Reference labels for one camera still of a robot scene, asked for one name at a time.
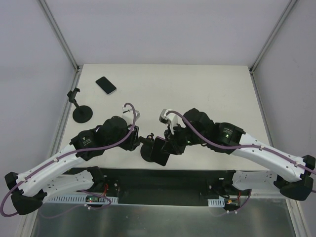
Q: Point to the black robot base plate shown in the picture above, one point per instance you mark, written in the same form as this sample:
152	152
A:
167	187

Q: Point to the aluminium frame post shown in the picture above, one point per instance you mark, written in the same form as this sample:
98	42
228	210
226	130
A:
58	33
273	34

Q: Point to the black smartphone silver edge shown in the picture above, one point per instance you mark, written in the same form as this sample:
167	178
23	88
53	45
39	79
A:
106	85

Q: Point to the white cable duct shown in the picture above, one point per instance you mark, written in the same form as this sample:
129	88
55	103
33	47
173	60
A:
83	199
216	202

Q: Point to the white cable duct left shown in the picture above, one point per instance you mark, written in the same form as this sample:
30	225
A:
83	199

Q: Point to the black phone stand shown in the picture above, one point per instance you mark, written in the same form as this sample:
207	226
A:
147	147
81	114

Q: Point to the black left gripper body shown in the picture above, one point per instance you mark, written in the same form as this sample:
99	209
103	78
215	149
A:
135	139

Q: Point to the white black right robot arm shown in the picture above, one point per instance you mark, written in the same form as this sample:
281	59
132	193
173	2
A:
289	174

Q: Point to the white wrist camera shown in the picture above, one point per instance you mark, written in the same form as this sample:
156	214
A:
171	120
128	115

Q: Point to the white cable duct right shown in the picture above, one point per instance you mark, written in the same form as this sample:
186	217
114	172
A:
216	202

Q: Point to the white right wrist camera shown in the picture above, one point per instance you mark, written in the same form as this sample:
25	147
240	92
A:
171	120

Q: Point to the aluminium frame post right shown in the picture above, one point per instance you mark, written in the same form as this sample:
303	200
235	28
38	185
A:
273	34

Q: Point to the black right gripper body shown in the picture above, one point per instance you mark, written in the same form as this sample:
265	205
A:
171	145

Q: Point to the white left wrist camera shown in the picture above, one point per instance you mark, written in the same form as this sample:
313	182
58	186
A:
128	115

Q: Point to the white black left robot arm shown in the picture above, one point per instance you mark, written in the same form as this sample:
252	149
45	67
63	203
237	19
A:
29	190

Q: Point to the aluminium frame post left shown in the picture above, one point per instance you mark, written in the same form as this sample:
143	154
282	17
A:
58	33

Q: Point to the black smartphone purple edge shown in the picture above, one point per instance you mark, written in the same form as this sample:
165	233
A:
157	154

